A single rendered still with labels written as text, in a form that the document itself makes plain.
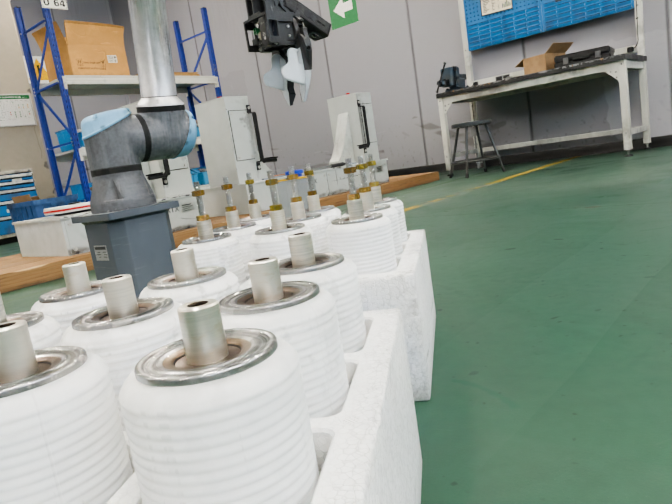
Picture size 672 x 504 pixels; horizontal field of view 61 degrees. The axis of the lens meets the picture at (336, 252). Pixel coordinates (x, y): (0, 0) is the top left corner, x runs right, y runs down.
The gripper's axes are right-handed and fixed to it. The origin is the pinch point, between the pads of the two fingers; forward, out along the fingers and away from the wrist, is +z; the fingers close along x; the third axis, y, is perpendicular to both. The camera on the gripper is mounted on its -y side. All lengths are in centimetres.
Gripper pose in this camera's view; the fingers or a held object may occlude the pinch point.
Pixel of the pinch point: (299, 96)
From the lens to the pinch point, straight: 109.6
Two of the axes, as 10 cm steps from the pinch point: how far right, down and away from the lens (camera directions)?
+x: 6.6, 0.2, -7.5
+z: 1.5, 9.7, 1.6
